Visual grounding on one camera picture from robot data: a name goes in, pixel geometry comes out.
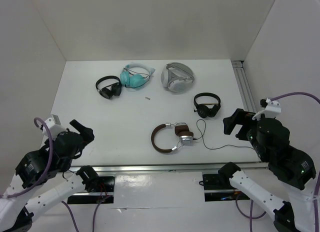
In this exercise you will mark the brown silver wired headphones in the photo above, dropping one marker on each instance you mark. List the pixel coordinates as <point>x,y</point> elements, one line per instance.
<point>186,137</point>

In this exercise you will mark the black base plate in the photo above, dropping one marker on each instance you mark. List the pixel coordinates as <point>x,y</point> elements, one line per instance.
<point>217,191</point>
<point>103,192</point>

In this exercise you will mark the teal white cat-ear headphones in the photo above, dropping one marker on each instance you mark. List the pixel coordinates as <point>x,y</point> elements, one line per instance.
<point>134,80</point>

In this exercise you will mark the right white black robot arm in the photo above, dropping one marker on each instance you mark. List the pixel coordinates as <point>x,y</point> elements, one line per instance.
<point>291,166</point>

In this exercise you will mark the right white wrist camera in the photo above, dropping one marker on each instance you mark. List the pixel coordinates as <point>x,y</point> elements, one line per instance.
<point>270,109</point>

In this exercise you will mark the grey white folded headphones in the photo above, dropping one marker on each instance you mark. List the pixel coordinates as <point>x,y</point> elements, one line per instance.
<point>177,77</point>

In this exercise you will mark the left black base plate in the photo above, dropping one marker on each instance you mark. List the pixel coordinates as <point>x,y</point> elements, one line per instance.
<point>103,192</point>

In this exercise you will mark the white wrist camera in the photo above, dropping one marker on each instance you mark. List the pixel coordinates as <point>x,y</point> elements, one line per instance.
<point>54,126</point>
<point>270,109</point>

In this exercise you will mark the black headphones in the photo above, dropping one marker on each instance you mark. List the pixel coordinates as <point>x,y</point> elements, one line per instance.
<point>111,90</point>
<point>205,110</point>

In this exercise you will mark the aluminium rail right side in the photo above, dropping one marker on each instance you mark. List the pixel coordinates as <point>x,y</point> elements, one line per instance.
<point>243,85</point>

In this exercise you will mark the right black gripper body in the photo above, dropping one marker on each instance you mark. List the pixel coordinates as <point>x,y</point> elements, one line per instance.
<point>250,136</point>

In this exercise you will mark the black headphones left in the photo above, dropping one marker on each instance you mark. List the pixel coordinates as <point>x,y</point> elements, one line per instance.
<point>111,90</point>

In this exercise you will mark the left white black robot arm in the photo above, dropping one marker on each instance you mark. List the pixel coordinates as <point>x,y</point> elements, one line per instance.
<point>19,208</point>

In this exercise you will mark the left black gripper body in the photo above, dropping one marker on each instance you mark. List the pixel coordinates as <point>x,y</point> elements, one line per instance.
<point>81,148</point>

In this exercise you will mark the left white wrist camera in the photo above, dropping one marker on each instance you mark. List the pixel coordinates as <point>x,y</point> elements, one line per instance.
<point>54,126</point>

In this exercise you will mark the aluminium rail front edge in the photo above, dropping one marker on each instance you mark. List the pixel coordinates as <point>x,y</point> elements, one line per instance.
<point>157,168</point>

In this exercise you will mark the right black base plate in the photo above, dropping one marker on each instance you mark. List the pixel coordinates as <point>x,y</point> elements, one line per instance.
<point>217,191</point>

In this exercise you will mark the black headphones right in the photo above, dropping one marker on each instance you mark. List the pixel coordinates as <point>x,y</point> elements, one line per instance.
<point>205,110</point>

